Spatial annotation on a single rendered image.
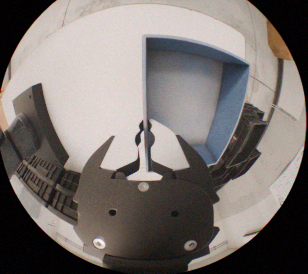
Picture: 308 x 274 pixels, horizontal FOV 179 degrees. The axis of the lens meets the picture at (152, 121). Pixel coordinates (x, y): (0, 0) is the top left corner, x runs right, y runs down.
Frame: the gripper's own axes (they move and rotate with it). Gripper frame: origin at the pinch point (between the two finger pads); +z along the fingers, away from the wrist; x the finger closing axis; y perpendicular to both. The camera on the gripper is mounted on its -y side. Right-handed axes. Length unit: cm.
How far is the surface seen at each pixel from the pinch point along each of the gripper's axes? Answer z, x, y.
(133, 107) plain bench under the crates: 5.4, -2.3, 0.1
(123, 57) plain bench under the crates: 5.4, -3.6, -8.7
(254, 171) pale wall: 28, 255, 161
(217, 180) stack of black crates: 23, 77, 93
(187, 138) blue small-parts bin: 4.9, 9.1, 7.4
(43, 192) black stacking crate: -12, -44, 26
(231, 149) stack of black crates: 22, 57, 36
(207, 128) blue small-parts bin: 5.0, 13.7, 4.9
